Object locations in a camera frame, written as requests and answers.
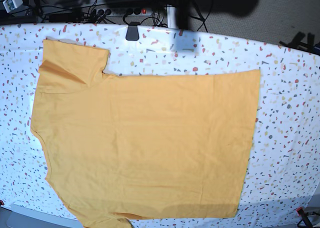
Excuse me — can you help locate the white power strip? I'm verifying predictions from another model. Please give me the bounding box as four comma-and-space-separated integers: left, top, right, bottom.
93, 7, 153, 17

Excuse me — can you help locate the black table clamp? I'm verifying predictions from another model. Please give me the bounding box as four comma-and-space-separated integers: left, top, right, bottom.
125, 21, 140, 41

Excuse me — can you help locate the terrazzo patterned tablecloth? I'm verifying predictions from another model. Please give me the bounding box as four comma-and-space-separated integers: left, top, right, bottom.
0, 23, 320, 228

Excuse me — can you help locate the red-tipped clamp right corner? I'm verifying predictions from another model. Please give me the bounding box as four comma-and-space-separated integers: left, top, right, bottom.
296, 207, 313, 228

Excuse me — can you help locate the white metal pole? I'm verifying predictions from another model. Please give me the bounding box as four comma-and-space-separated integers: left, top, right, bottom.
166, 5, 177, 29

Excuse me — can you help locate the yellow T-shirt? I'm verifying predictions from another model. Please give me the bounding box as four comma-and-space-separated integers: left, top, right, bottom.
30, 39, 261, 228

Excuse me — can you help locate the black cable bundle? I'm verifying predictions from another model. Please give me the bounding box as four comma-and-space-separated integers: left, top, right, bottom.
24, 0, 216, 33

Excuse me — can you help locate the black camera stand pole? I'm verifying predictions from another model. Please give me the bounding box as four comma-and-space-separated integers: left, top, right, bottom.
174, 0, 191, 30

